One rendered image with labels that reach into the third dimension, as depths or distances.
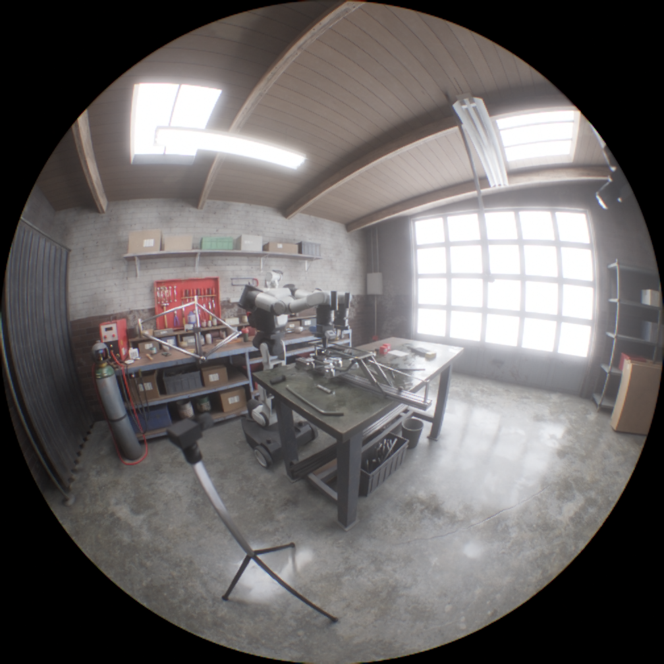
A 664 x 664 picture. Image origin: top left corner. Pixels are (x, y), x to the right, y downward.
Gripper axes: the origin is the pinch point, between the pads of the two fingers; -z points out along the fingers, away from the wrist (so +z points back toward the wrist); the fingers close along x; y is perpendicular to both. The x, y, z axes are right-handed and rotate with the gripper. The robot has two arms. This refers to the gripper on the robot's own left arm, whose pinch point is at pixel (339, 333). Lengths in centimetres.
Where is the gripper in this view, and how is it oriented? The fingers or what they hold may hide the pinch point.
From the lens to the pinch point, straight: 137.2
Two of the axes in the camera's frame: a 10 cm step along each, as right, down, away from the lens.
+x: 9.0, 1.4, -4.1
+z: 0.6, -9.7, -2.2
